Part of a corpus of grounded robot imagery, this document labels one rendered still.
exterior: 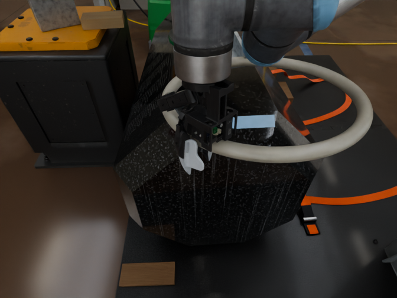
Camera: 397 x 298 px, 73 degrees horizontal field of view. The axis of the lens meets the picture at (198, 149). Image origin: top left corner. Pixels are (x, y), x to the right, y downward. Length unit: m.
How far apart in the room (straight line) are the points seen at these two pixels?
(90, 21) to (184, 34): 1.16
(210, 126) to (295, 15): 0.19
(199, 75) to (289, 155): 0.21
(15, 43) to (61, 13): 0.26
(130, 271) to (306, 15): 1.25
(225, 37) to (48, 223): 1.48
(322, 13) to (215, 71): 0.15
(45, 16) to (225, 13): 1.29
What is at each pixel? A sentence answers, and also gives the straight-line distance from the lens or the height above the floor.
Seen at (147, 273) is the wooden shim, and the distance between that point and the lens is 1.38.
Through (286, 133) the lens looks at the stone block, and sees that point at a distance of 0.91.
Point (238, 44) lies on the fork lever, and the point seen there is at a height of 0.94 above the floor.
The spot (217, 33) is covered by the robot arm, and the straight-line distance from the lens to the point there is 0.39.
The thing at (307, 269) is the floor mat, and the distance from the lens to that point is 1.48.
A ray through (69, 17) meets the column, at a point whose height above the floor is 0.82.
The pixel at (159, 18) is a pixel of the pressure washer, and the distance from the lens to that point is 2.83.
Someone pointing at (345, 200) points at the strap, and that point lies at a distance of 1.77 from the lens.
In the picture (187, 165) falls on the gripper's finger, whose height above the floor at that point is 0.91.
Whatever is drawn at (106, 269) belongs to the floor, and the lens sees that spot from 1.47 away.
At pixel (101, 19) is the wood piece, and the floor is 0.83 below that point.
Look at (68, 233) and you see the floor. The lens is 1.63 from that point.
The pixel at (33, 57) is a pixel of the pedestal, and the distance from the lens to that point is 1.49.
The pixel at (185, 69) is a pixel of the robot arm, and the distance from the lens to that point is 0.41.
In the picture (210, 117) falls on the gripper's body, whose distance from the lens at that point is 0.45.
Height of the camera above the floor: 1.32
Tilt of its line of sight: 46 degrees down
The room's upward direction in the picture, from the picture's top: straight up
